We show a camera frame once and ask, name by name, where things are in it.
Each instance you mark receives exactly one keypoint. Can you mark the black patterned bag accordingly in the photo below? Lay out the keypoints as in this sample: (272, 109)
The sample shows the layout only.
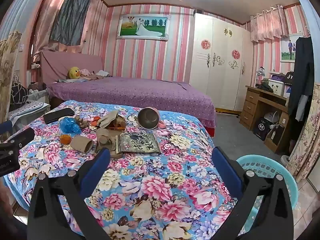
(18, 95)

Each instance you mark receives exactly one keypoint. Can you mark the floral fan cover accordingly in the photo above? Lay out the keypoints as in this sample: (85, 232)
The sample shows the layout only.
(306, 140)

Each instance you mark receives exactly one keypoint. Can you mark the brown paper cup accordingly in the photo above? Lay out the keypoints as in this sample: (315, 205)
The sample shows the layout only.
(81, 143)

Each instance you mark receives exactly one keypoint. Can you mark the yellow duck plush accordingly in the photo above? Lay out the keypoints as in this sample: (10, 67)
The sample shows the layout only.
(74, 73)

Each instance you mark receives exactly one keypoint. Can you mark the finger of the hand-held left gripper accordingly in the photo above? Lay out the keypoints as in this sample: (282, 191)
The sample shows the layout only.
(21, 136)
(5, 128)

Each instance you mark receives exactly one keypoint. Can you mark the grey curtain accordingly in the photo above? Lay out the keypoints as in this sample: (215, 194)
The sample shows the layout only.
(71, 15)

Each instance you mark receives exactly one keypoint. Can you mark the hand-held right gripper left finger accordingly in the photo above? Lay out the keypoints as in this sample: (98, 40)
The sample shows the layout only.
(96, 171)

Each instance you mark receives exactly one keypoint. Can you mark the floral blanket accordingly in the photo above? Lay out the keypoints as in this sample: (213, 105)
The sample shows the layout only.
(155, 185)

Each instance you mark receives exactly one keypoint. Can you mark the pink valance curtain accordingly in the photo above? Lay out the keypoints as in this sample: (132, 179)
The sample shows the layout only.
(268, 22)

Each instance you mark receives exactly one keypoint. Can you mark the black phone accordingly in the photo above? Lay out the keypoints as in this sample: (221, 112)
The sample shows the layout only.
(58, 115)

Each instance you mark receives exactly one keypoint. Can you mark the clothes on bed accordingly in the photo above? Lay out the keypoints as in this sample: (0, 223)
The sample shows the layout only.
(100, 75)

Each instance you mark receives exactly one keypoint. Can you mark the pink metal cup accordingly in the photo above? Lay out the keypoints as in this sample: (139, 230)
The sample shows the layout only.
(148, 118)

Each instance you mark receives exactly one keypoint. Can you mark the wooden desk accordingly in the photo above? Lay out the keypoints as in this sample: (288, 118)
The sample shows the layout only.
(252, 105)

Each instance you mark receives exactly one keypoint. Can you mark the white small fan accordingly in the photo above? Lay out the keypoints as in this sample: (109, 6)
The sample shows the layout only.
(271, 117)

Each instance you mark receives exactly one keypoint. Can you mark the floral curtain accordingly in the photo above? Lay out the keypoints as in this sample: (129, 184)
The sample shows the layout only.
(8, 75)

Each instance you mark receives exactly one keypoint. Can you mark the black cap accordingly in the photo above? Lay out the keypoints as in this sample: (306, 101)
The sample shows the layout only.
(288, 78)

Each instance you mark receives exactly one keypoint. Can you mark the black and white snack packet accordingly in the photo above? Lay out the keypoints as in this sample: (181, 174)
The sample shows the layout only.
(138, 142)

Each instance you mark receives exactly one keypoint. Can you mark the pink headboard cover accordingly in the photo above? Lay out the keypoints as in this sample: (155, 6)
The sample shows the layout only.
(65, 62)

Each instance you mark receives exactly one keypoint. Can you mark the white fan base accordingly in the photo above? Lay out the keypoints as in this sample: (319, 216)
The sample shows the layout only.
(285, 159)

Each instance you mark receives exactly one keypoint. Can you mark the desk lamp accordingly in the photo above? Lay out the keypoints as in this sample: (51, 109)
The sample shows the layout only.
(260, 73)

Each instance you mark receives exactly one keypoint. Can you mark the brown crumpled wrapper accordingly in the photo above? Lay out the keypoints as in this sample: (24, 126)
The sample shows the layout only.
(81, 122)

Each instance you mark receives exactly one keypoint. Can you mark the red paper cutout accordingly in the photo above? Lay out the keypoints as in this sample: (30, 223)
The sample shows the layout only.
(205, 44)
(235, 54)

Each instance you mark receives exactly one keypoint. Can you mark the purple dotted bed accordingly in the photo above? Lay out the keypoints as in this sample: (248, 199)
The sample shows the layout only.
(140, 92)

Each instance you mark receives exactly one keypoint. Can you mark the light blue plastic basket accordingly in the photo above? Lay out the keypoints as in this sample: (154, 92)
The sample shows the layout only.
(265, 167)

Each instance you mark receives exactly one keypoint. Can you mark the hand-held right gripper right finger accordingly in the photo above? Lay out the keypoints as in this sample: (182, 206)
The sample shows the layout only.
(227, 172)

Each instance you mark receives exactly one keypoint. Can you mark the pink plush toy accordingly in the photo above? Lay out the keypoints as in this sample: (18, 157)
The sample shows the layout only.
(85, 72)

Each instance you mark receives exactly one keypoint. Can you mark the dark hanging clothes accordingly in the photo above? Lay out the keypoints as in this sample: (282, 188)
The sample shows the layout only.
(301, 75)

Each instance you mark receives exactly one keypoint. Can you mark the dark clothes on desk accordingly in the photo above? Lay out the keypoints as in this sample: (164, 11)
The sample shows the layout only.
(264, 87)

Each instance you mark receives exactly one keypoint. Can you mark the portrait wall poster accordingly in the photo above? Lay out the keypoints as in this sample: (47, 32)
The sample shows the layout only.
(287, 48)

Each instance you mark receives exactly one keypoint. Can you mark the blue plastic bag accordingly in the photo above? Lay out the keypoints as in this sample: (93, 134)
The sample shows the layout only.
(69, 125)

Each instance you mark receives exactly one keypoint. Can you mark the white wardrobe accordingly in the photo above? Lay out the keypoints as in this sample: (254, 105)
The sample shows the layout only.
(220, 75)

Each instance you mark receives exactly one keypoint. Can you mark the black box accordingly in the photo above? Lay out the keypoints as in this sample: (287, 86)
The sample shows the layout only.
(262, 128)

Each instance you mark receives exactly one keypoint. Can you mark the red bed skirt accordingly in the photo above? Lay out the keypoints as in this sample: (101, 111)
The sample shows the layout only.
(211, 130)

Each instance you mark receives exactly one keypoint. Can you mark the white storage box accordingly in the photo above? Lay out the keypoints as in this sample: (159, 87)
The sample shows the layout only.
(276, 87)

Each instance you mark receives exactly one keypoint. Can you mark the framed wedding poster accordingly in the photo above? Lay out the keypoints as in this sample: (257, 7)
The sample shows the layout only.
(142, 26)

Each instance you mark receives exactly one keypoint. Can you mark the white dotted cloth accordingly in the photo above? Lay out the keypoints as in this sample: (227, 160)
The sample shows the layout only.
(27, 110)

